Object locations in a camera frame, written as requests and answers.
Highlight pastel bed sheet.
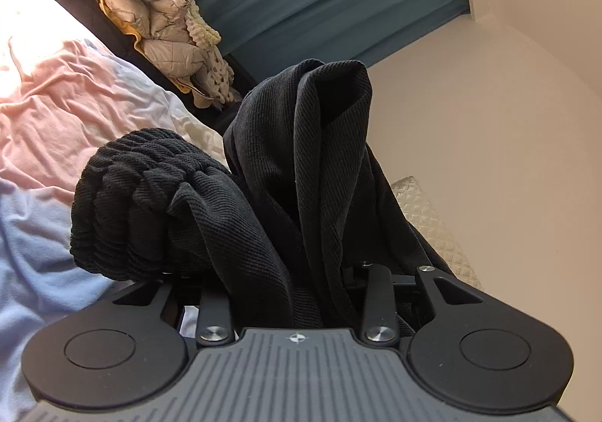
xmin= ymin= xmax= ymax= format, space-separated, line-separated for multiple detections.
xmin=1 ymin=0 xmax=225 ymax=421

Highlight white quilted headboard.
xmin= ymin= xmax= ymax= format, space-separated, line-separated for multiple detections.
xmin=391 ymin=176 xmax=482 ymax=290

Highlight beige puffer jacket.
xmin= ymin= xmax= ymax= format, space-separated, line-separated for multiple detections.
xmin=105 ymin=0 xmax=202 ymax=78

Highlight black ribbed trousers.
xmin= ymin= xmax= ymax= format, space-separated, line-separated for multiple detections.
xmin=70 ymin=59 xmax=446 ymax=328

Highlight cream knitted blanket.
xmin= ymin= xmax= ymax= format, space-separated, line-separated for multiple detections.
xmin=185 ymin=0 xmax=242 ymax=105

